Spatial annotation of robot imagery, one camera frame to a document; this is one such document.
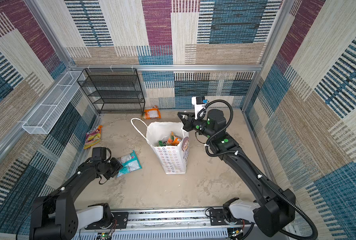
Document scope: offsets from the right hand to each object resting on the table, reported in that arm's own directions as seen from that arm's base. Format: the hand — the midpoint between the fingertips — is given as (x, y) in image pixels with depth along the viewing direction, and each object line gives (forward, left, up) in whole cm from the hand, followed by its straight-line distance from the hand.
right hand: (178, 116), depth 68 cm
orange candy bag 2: (+14, +58, -33) cm, 69 cm away
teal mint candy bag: (-6, +29, -33) cm, 45 cm away
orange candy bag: (+34, +20, -33) cm, 51 cm away
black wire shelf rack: (+44, +46, -19) cm, 66 cm away
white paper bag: (-11, +3, -20) cm, 23 cm away
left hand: (-7, +34, -32) cm, 47 cm away
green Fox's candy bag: (-1, +10, -22) cm, 24 cm away
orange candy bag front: (+1, +3, -21) cm, 22 cm away
